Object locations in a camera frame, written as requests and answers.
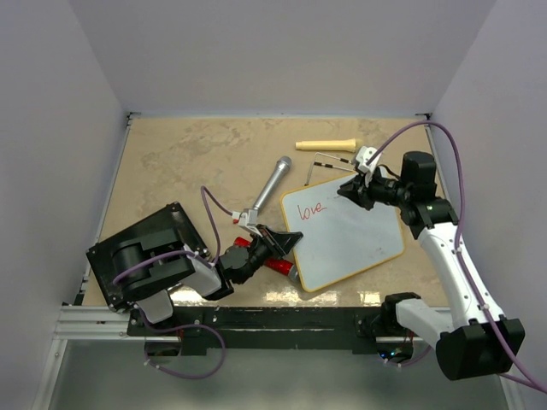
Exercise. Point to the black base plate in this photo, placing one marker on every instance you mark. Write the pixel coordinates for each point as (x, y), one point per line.
(355, 329)

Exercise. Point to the red toy microphone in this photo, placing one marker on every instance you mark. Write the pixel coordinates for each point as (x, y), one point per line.
(283, 267)

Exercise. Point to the yellow framed whiteboard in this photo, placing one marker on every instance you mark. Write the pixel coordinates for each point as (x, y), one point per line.
(340, 239)

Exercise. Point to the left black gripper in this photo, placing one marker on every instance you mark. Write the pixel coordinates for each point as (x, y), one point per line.
(279, 243)

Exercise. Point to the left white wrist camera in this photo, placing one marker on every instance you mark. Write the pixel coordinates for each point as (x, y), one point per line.
(247, 219)

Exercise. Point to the wire whiteboard stand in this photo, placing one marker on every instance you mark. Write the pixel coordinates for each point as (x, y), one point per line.
(339, 163)

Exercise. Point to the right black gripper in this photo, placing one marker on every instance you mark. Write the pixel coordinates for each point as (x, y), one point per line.
(359, 191)

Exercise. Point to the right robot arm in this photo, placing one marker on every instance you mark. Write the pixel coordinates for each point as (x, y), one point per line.
(477, 339)

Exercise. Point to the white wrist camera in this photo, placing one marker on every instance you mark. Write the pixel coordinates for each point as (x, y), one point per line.
(247, 219)
(366, 160)

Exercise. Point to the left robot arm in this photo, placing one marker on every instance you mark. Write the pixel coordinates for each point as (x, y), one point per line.
(211, 280)

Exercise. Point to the silver toy microphone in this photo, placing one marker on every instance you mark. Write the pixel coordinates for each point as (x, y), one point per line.
(281, 168)

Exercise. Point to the cream toy microphone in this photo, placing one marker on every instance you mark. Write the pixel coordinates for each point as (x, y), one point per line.
(347, 145)

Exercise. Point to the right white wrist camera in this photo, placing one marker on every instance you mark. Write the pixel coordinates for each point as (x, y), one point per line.
(366, 160)

